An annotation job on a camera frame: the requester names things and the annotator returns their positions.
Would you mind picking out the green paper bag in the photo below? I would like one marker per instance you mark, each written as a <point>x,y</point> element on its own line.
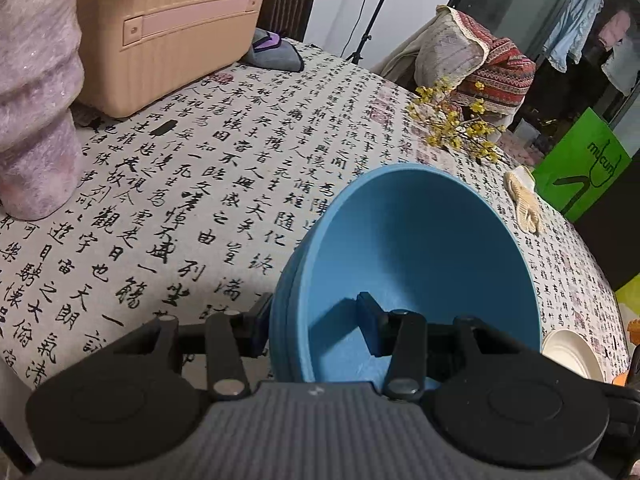
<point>575,170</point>

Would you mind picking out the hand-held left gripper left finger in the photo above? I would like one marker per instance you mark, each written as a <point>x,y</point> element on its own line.
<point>260,330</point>

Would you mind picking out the yellow-green snack box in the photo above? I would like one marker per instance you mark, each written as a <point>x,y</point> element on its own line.
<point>631,300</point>

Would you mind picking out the pink beige small suitcase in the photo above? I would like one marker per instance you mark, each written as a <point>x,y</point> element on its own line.
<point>175,60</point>

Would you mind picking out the white hanging garment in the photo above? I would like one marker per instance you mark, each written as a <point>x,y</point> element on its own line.
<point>625,70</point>

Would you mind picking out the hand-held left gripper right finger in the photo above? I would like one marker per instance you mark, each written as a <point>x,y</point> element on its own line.
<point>367,320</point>

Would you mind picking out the yellow dotted work glove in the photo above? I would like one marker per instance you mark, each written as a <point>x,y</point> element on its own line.
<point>525,200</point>

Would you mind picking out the pink floor mat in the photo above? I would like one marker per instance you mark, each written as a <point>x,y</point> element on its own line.
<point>522,152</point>

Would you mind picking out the light blue hanging shirt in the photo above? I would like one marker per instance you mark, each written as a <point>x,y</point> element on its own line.
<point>575,20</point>

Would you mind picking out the black paper bag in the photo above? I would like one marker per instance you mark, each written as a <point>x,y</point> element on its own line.
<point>615,225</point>

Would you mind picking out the dark wooden chair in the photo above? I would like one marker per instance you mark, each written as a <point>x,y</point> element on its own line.
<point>287,0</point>

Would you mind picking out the pink hanging garment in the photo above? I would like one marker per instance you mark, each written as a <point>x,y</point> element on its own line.
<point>615,30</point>

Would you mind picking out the cream ribbed plate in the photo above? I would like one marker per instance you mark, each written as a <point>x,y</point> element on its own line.
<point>570,355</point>

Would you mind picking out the bundle of yellow blossom branches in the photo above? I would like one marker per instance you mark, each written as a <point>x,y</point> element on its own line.
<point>450,125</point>

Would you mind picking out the studio light on black stand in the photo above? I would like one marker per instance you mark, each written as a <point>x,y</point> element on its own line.
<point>381,0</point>

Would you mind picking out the red patterned lace-trimmed cloth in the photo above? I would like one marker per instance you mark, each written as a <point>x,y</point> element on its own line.
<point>500,70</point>

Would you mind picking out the orange cloth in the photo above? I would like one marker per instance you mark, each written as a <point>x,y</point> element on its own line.
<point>621,379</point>

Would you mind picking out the grey purple pouch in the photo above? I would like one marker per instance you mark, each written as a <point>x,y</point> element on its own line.
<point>280,55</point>

